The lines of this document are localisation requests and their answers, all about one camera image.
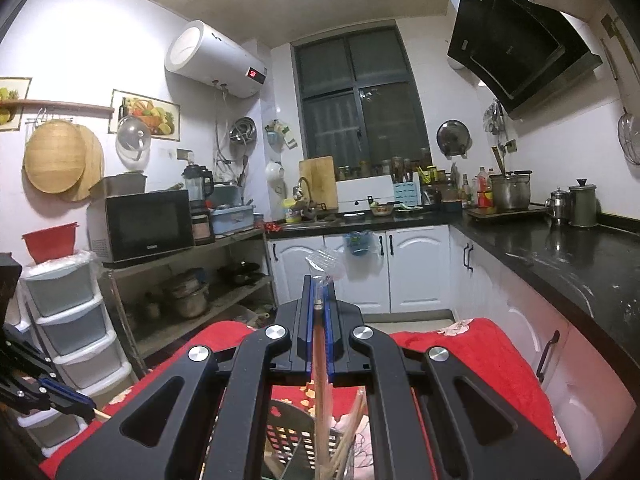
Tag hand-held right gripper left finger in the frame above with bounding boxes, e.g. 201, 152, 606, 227
55, 276, 321, 480

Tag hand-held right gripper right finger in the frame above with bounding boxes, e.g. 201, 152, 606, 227
322, 282, 581, 480

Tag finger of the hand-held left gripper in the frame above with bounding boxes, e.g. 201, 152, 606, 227
0, 382, 96, 421
0, 327, 97, 413

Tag green perforated utensil holder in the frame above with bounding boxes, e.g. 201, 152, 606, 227
262, 395, 373, 480

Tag hanging steel utensils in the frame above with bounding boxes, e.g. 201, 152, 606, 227
482, 100, 506, 136

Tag red plastic basin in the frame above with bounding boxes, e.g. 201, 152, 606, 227
21, 222, 81, 264

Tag white plastic drawer unit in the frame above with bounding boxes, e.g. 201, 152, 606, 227
20, 255, 133, 448

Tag black frying pan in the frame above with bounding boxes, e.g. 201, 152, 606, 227
220, 261, 263, 286

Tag blue hanging bag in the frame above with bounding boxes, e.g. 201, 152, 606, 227
345, 230, 375, 257

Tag white sink base cabinet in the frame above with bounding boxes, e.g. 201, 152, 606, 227
267, 225, 451, 317

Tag old steel pot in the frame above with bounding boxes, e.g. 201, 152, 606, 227
165, 270, 211, 319

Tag blue dish tray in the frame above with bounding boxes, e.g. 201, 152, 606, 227
210, 204, 256, 235

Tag round bamboo tray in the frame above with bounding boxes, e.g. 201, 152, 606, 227
24, 120, 86, 194
60, 124, 106, 202

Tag white countertop appliance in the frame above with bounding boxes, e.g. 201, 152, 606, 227
336, 176, 396, 213

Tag red floral blanket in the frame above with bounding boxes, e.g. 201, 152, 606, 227
40, 317, 571, 480

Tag metal storage rack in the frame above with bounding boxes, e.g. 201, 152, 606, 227
97, 227, 278, 376

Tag steel sink faucet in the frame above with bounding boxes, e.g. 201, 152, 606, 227
295, 176, 315, 212

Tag dark countertop jar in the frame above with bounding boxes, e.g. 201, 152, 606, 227
191, 212, 215, 246

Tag black microwave oven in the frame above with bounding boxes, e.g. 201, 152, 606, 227
87, 189, 195, 267

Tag steel rectangular tub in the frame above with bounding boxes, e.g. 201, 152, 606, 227
89, 172, 148, 199

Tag wooden cutting board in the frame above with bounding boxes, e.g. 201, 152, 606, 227
299, 156, 338, 211

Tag white hanging pot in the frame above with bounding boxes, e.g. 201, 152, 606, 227
265, 160, 286, 193

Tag white stove side cabinet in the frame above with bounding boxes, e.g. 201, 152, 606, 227
449, 226, 626, 466

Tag row of windowsill jars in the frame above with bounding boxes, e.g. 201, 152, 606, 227
336, 147, 433, 182

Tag black blender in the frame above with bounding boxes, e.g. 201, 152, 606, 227
182, 162, 215, 211

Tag glass pot lid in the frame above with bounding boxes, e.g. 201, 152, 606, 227
116, 115, 152, 161

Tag hanging packets bundle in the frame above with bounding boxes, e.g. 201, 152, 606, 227
265, 119, 298, 150

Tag row of condiment bottles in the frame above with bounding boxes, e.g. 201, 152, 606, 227
457, 165, 497, 209

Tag wooden serving tray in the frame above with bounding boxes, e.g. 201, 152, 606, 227
467, 205, 548, 221

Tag hanging steel bowl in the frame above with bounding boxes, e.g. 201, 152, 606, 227
229, 116, 257, 143

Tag large steel pot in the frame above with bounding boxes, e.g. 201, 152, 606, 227
490, 170, 533, 211

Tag hanging dark pot lid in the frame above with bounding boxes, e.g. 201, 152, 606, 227
436, 120, 472, 157

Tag black stone countertop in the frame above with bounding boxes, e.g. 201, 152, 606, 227
265, 207, 640, 376

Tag dark window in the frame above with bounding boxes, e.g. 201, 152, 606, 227
292, 20, 431, 162

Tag small steel kettle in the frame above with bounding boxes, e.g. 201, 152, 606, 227
545, 187, 571, 226

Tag white electric water heater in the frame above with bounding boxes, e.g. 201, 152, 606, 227
165, 20, 268, 99

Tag black range hood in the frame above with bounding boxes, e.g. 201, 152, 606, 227
446, 0, 603, 121

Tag pineapple wall poster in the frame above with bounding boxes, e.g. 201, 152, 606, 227
0, 76, 32, 132

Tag wooden wall rail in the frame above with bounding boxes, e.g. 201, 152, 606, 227
0, 99, 115, 114

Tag fruit wall poster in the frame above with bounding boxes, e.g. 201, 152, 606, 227
109, 89, 181, 140

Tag wire mesh strainer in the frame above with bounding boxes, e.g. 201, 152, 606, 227
617, 107, 640, 166

